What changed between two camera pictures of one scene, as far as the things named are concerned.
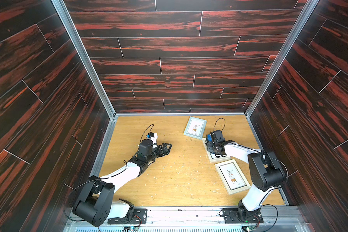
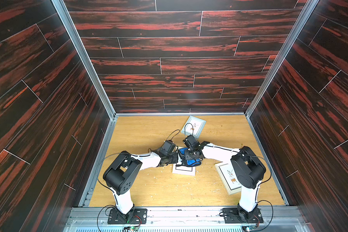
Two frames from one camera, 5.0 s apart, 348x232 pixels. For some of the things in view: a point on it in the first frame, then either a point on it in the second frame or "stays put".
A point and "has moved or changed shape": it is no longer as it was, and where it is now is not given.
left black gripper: [165, 152] -> [175, 159]
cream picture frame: [212, 157] has moved or changed shape
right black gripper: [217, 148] -> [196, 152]
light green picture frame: [195, 128] stays put
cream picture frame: [232, 177] stays put
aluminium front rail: [202, 219] stays put
